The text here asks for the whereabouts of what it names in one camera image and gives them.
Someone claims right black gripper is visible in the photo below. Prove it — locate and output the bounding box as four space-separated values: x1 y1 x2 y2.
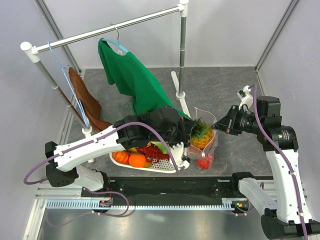
211 104 264 136

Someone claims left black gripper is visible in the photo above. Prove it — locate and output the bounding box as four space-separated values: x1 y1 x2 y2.
151 117 196 152

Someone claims orange toy pineapple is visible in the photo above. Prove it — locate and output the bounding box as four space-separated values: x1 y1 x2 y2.
190 118 214 150

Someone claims clear pink zip top bag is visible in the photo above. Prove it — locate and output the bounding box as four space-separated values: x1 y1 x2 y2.
190 107 218 170

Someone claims toy orange fruit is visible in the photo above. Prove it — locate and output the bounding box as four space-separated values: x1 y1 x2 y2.
128 153 146 168

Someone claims orange toy pumpkin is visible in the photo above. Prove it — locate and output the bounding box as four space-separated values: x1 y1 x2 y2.
112 151 130 165

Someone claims toy watermelon slice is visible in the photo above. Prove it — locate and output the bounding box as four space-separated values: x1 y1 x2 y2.
187 145 202 159

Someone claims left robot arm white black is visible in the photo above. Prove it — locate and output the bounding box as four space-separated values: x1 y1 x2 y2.
45 106 195 197

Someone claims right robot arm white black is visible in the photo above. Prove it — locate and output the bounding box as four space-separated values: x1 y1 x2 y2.
212 96 320 240

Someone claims green toy lettuce leaf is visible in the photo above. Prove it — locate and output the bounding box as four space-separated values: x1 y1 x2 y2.
153 141 168 155

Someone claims red toy lobster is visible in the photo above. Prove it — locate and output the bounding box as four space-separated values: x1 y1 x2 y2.
137 145 170 163

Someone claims white perforated plastic basket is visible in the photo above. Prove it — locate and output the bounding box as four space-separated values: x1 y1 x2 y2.
109 141 180 174

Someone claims green shirt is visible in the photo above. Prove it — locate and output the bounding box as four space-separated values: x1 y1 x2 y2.
98 38 174 115

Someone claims brown cloth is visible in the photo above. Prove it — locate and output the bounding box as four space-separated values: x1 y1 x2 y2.
68 67 112 132

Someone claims blue hanger with shirt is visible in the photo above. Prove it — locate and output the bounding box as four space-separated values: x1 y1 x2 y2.
102 23 129 56

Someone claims white clothes rack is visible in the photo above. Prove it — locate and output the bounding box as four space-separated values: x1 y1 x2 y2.
19 0 193 164

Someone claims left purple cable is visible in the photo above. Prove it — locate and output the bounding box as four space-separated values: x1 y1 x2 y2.
23 121 186 185

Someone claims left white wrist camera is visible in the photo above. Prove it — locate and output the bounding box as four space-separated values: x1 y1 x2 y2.
169 142 190 170

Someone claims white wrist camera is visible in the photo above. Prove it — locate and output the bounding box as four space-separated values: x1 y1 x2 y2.
169 142 190 170
237 85 253 113

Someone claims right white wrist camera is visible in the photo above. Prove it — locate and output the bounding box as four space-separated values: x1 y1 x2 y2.
237 85 253 113

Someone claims white slotted cable duct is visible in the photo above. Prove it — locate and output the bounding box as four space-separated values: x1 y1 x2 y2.
46 199 235 211

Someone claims light blue wire hanger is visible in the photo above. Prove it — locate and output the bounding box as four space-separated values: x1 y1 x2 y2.
47 40 90 129

